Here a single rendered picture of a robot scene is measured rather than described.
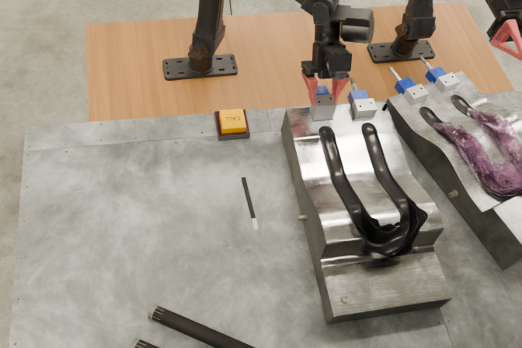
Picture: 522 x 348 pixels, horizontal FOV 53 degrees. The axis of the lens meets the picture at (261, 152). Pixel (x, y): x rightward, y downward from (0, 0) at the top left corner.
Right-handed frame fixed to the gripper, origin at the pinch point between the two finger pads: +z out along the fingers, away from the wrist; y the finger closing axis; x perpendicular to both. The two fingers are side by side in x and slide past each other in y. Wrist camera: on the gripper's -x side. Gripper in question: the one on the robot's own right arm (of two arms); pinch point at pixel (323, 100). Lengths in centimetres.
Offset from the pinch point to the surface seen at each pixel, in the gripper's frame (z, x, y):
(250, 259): 27.9, -20.5, -21.9
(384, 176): 14.7, -13.4, 11.1
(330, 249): 21.3, -29.0, -6.7
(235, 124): 7.1, 6.5, -20.4
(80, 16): 10, 162, -74
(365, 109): 2.7, -0.8, 10.4
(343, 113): 4.3, 1.6, 5.9
